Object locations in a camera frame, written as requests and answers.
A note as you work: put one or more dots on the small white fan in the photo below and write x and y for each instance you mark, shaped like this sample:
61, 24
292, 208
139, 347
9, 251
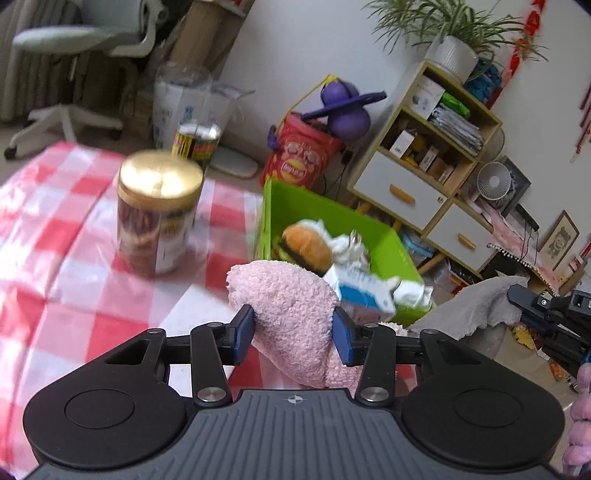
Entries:
494, 181

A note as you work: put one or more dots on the person's right hand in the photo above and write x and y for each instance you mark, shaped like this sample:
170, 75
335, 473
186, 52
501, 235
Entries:
582, 415

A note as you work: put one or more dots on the purple jump ball toy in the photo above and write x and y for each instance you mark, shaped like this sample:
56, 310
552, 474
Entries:
346, 108

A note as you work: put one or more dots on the burger plush toy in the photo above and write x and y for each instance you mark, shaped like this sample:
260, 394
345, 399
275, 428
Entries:
300, 244

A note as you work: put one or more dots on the white box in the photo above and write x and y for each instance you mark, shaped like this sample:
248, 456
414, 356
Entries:
427, 96

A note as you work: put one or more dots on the grey office chair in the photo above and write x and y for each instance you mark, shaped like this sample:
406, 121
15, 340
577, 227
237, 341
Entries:
83, 41

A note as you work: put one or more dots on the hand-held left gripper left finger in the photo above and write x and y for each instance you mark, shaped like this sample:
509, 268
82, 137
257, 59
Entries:
243, 334

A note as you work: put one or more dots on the pink fluffy towel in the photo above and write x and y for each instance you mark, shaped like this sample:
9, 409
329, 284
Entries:
286, 314

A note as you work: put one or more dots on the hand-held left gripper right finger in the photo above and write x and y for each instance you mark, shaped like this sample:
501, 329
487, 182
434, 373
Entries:
344, 341

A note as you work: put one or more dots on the green packet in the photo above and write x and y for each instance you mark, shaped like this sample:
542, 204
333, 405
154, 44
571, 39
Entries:
455, 104

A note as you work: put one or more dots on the red snack bag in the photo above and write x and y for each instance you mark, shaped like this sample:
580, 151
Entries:
295, 154

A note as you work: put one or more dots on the green plastic bin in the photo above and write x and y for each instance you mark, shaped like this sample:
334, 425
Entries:
369, 230

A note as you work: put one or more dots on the white floor scale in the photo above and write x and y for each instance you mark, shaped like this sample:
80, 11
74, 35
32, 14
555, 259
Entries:
235, 164

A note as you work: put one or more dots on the wooden shelf cabinet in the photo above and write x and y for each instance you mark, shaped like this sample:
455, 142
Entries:
406, 189

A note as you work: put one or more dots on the red white checkered tablecloth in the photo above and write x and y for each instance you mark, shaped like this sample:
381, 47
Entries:
60, 258

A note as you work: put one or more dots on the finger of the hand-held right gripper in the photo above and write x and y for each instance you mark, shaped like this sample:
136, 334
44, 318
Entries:
526, 297

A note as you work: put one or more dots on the brown picture frame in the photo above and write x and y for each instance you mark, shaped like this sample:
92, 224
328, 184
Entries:
559, 242

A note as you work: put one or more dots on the potted green plant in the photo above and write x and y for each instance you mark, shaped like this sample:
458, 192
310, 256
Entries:
455, 41

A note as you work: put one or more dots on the clear plastic bag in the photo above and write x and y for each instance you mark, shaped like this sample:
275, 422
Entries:
184, 97

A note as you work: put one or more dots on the rolled beige mat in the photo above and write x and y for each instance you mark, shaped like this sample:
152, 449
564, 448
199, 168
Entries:
203, 32

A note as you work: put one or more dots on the grey cloth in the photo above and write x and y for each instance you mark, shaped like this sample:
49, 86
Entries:
466, 307

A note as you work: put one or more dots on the red hanging decoration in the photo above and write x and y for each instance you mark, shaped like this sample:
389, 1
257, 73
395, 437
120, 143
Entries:
531, 27

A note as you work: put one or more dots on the white plush toy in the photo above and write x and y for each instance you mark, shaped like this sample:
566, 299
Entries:
346, 247

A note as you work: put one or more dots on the gold lid snack jar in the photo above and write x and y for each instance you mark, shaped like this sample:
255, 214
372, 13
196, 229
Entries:
157, 212

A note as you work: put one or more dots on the blue toy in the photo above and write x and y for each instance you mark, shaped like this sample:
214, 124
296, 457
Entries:
482, 82

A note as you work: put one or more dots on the dark picture frame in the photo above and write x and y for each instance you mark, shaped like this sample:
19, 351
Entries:
519, 184

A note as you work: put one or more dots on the stack of papers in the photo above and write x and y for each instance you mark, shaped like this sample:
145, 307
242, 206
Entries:
457, 129

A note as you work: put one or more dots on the blue white carton plush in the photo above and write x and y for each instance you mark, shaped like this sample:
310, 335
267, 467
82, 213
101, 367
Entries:
369, 290

